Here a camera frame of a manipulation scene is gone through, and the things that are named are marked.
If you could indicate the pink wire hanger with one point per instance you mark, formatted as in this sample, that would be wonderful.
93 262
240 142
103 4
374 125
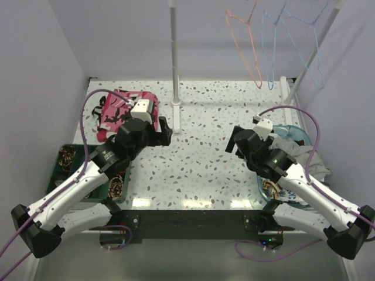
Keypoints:
253 72

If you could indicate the grey tank top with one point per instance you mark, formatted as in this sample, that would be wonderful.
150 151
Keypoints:
317 168

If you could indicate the centre rack pole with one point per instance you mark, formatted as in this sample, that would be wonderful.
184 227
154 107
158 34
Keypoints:
176 101

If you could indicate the rolled patterned sock front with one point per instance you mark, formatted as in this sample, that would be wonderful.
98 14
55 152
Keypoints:
115 187

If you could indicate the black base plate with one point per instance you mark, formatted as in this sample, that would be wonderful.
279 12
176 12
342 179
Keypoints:
136 225

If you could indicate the right rack pole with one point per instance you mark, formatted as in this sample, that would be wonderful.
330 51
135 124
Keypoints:
290 94

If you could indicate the pink camouflage garment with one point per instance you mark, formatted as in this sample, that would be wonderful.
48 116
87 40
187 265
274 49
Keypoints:
112 111

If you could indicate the rolled brown patterned sock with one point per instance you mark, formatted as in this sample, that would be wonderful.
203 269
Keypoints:
66 156

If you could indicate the blue wire hanger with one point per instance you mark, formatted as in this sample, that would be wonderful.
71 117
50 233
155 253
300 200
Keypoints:
269 37
319 82

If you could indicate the teal plastic basin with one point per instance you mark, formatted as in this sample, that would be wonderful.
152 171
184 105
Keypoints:
296 134

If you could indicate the rack pole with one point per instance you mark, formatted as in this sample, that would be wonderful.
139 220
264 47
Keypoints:
290 94
176 101

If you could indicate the green compartment tray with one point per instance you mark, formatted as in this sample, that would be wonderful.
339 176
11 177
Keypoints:
100 193

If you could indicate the white clothes in basin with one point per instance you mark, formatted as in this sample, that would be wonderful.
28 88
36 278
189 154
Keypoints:
270 190

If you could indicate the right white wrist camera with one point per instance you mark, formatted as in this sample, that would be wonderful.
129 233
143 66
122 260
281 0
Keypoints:
262 126

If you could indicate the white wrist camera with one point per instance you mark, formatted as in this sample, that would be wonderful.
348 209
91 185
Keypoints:
143 110
262 126

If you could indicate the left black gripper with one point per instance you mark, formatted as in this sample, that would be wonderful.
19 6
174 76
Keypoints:
155 140

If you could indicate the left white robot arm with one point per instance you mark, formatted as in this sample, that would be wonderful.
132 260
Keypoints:
44 224

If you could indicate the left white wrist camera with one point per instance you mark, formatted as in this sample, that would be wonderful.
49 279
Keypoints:
143 110

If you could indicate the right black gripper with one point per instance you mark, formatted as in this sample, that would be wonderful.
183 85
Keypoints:
231 144

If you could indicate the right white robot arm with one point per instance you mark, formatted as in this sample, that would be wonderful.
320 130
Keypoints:
344 226

